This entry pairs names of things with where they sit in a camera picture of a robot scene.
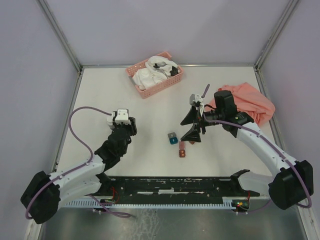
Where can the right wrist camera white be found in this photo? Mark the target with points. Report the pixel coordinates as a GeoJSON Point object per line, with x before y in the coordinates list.
{"type": "Point", "coordinates": [197, 101]}

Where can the teal pill box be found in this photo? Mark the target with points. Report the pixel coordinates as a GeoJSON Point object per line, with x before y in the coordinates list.
{"type": "Point", "coordinates": [173, 140]}

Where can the white cable duct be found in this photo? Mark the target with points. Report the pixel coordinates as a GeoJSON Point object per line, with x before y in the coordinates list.
{"type": "Point", "coordinates": [91, 203]}

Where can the grey pill box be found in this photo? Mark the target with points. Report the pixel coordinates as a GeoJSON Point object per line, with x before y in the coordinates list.
{"type": "Point", "coordinates": [171, 135]}

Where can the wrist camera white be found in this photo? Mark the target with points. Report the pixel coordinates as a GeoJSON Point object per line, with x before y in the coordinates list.
{"type": "Point", "coordinates": [120, 116]}
{"type": "Point", "coordinates": [197, 101]}

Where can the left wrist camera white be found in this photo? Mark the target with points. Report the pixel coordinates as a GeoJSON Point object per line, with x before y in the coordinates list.
{"type": "Point", "coordinates": [120, 116]}

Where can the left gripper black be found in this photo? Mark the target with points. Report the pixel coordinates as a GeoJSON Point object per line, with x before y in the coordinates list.
{"type": "Point", "coordinates": [132, 126]}

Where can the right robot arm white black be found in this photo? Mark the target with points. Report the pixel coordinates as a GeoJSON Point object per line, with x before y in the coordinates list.
{"type": "Point", "coordinates": [291, 181]}

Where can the pink shirt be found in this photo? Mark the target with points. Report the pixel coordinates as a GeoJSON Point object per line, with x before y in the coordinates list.
{"type": "Point", "coordinates": [250, 100]}

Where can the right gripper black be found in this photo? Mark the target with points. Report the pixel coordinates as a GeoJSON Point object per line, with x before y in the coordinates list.
{"type": "Point", "coordinates": [193, 134]}

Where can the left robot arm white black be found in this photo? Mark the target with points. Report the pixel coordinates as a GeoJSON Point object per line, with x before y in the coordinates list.
{"type": "Point", "coordinates": [47, 193]}

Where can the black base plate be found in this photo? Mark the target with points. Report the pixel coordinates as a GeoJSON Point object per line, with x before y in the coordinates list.
{"type": "Point", "coordinates": [169, 190]}

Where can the white cloth in basket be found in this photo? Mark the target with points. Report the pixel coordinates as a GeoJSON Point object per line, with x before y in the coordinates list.
{"type": "Point", "coordinates": [157, 70]}

